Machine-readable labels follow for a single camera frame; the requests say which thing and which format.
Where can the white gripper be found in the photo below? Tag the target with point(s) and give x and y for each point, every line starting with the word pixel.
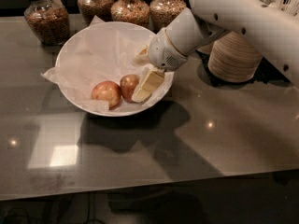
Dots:
pixel 163 54

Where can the red apple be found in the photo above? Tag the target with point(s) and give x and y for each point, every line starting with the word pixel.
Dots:
pixel 128 84
pixel 108 91

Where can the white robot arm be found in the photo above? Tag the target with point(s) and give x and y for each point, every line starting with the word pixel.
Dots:
pixel 274 33

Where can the white bowl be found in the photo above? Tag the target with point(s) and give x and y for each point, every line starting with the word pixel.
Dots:
pixel 93 44

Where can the rear paper bowl stack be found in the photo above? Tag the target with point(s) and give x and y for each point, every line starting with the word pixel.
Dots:
pixel 206 49

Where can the paper bowl stack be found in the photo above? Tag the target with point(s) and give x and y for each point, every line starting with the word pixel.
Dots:
pixel 233 59
pixel 206 49

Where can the front paper bowl stack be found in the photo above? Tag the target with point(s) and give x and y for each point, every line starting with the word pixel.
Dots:
pixel 233 59

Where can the glass jar light cereal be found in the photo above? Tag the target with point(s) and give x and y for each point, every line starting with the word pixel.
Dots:
pixel 163 12

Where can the glass jar colourful cereal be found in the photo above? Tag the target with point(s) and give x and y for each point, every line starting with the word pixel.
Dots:
pixel 132 11

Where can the glass jar brown cereal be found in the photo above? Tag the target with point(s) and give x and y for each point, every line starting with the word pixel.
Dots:
pixel 95 8

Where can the glass jar dark cereal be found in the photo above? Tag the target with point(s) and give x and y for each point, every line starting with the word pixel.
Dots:
pixel 49 21

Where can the white cutlery bundle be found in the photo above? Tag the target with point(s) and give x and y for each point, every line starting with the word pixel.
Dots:
pixel 291 7

